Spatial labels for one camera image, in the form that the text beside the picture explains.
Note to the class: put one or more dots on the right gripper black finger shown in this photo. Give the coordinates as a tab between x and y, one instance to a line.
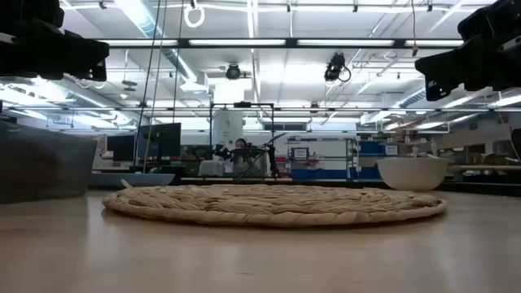
435	90
441	65

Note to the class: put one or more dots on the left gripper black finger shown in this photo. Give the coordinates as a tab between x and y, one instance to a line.
95	70
87	51

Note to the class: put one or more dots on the white bowl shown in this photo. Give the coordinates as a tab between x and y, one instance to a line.
412	174

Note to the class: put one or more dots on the blue plate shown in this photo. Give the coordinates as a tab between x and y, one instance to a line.
134	180

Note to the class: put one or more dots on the small black monitor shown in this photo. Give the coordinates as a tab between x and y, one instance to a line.
121	147

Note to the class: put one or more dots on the long wooden workbench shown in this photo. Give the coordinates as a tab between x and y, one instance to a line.
488	167

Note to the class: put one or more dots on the large black monitor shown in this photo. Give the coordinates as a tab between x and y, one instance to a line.
163	140

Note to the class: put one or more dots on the round black ceiling device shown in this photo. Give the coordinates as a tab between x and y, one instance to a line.
233	71

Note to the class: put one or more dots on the blue storage bins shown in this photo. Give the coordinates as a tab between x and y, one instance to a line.
325	173

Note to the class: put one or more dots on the white cylinder tank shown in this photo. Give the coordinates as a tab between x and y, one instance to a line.
228	128

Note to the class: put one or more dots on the overhead light bar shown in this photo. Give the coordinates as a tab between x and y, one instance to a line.
285	42

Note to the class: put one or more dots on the person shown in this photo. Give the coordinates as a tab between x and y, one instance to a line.
241	143

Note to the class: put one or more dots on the round woven straw placemat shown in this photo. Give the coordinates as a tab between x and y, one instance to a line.
274	203

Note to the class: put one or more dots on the black metal frame stand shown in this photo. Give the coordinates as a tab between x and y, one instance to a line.
242	105

